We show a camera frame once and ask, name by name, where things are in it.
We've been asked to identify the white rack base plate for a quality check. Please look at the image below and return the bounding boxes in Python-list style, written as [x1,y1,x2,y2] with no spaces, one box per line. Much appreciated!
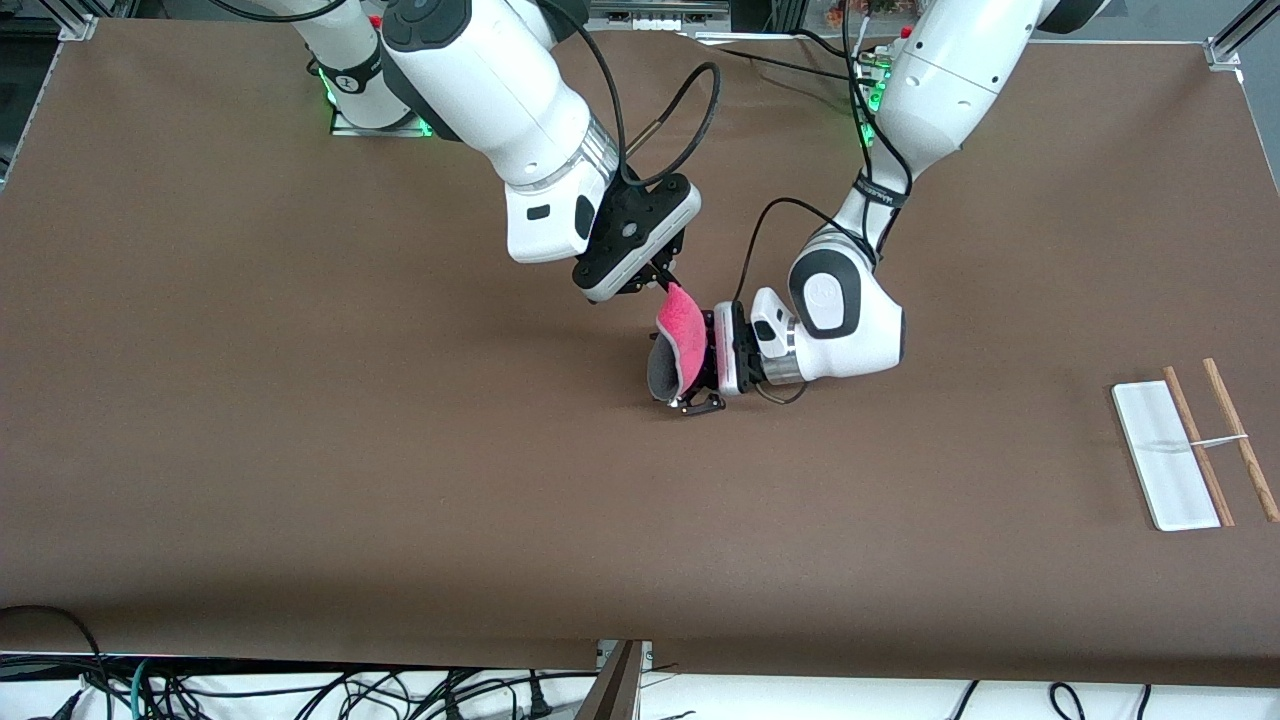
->
[1111,381,1222,532]

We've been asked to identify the white power strip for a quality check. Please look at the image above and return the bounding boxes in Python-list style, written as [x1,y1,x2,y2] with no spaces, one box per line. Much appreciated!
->
[584,0,733,33]

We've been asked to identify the thick black floor cable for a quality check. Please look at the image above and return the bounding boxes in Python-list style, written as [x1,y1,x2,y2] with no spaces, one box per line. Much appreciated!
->
[0,604,109,720]

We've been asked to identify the black cable across table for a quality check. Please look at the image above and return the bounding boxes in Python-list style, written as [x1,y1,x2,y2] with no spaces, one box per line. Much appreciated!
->
[680,28,863,91]

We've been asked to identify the pink and grey towel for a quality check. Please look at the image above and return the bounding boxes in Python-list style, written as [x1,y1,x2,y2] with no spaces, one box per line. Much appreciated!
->
[646,283,710,403]

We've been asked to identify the aluminium frame profile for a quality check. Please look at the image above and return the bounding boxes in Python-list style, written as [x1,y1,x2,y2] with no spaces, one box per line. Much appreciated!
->
[1205,0,1280,73]
[45,0,101,41]

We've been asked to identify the wooden rack rod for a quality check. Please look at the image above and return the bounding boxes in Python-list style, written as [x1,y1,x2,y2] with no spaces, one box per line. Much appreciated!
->
[1162,366,1236,528]
[1202,357,1280,524]

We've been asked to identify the brown table cover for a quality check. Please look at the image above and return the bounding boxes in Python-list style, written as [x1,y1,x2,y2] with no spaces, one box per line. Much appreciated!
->
[0,18,1280,689]

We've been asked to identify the tangled black floor cables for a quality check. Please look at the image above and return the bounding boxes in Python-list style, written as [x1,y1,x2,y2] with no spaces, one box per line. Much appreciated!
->
[150,668,561,720]

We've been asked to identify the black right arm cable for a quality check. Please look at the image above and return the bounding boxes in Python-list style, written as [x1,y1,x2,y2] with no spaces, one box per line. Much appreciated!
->
[560,0,723,191]

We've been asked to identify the brown wooden post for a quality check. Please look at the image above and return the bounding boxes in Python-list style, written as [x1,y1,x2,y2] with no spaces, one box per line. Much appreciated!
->
[576,640,646,720]

